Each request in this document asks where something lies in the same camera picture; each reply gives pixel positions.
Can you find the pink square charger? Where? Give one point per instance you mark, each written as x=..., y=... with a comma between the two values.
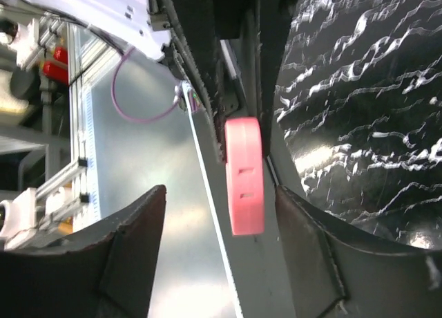
x=244, y=172

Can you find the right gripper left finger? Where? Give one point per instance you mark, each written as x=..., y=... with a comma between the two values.
x=105, y=270

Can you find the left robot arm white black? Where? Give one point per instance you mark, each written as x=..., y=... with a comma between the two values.
x=128, y=20

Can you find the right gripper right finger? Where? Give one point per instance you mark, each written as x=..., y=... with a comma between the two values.
x=338, y=270

